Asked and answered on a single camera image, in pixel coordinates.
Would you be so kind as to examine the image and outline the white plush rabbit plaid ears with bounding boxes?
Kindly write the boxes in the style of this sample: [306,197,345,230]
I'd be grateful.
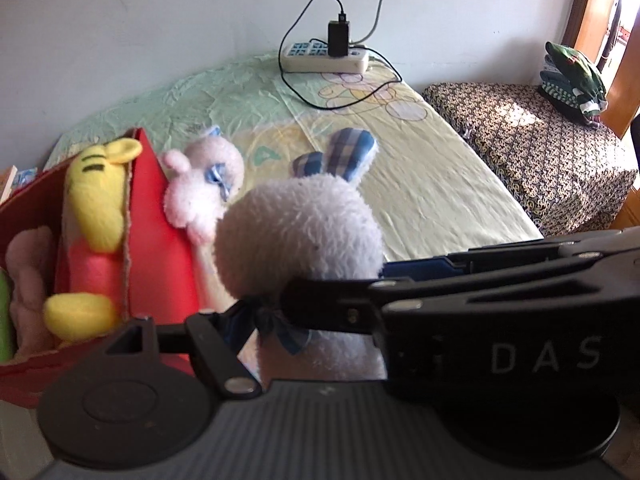
[214,127,386,381]

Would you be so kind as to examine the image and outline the tan book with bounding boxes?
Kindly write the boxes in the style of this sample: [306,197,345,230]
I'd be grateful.
[0,165,18,203]

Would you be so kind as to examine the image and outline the green plush toy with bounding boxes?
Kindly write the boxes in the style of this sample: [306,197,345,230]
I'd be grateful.
[0,269,15,363]

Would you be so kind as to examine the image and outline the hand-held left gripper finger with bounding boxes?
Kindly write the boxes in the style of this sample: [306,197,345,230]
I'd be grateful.
[65,300,262,397]

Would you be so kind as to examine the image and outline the white power strip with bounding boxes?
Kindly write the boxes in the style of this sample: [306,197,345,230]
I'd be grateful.
[280,42,371,73]

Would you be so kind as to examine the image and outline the patterned covered stool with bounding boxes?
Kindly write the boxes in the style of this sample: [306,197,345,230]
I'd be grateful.
[422,82,640,238]

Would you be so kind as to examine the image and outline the stack of folded clothes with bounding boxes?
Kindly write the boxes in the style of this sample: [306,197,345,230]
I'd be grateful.
[539,41,608,126]

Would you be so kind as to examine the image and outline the blue white box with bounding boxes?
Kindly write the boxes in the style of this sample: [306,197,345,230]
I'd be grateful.
[12,166,40,192]

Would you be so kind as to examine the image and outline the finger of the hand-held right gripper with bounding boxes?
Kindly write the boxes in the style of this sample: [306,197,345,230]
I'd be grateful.
[282,260,640,336]
[382,227,640,281]

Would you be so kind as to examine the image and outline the black charger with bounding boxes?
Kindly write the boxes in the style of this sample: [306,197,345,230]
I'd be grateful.
[327,20,349,58]

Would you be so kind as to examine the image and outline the yellow plush toy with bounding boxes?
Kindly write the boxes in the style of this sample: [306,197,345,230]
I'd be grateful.
[42,137,144,342]

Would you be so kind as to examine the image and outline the red box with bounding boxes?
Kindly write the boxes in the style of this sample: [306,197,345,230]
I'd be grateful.
[0,127,216,408]

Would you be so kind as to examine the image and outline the pink plush bear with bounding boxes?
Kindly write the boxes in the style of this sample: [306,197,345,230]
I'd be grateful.
[5,225,57,358]

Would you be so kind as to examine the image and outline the pale pink plush blue bow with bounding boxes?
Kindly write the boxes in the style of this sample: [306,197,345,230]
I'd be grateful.
[161,126,246,242]

